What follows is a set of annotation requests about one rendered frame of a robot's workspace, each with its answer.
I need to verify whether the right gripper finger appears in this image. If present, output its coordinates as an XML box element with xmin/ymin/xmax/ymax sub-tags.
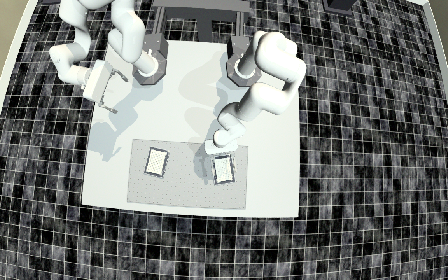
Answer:
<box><xmin>110</xmin><ymin>69</ymin><xmax>128</xmax><ymax>82</ymax></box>
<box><xmin>98</xmin><ymin>95</ymin><xmax>118</xmax><ymax>114</ymax></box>

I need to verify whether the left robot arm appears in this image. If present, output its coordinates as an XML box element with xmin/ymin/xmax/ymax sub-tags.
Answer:
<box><xmin>213</xmin><ymin>31</ymin><xmax>306</xmax><ymax>148</ymax></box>

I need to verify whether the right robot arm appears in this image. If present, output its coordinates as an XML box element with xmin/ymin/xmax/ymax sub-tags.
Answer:
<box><xmin>49</xmin><ymin>0</ymin><xmax>158</xmax><ymax>90</ymax></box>

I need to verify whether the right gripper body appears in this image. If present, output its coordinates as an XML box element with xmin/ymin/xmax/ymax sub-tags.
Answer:
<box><xmin>83</xmin><ymin>59</ymin><xmax>113</xmax><ymax>103</ymax></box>

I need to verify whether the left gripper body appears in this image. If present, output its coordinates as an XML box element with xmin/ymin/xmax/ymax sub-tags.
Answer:
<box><xmin>205</xmin><ymin>139</ymin><xmax>238</xmax><ymax>155</ymax></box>

